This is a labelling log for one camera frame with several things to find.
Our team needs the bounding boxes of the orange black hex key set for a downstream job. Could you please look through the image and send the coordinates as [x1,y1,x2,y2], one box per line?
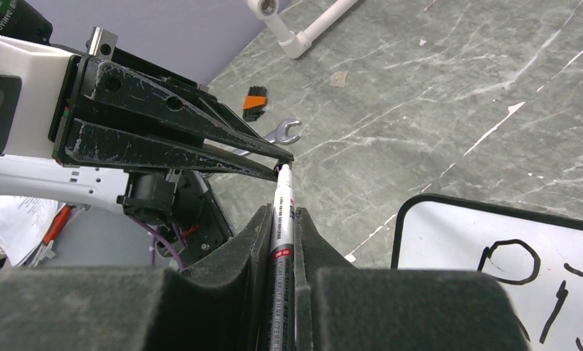
[242,86,268,122]

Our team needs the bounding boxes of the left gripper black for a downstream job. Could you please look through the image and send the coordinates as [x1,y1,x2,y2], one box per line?
[0,26,296,183]

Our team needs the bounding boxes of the white whiteboard black frame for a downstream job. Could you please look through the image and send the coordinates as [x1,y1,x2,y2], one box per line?
[391,194,583,350]

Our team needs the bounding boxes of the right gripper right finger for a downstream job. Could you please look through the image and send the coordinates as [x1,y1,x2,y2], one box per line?
[296,208,527,350]

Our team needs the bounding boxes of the silver combination wrench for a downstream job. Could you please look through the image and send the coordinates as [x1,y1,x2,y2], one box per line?
[231,118,302,156]

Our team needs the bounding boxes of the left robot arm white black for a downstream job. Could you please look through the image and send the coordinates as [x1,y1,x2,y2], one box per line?
[0,1,294,224]

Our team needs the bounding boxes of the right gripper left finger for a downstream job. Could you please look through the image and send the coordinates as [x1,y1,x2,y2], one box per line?
[0,205,273,350]

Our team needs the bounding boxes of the white paper sheets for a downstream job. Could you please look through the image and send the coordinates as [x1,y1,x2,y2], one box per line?
[0,196,64,267]

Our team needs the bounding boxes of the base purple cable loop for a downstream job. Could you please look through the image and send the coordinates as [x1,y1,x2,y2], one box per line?
[126,215,188,272]

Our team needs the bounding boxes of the white whiteboard marker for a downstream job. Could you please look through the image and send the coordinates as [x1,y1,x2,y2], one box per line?
[268,164,295,350]

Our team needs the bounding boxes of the white PVC pipe frame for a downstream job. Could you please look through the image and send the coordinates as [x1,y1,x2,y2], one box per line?
[244,0,360,60]

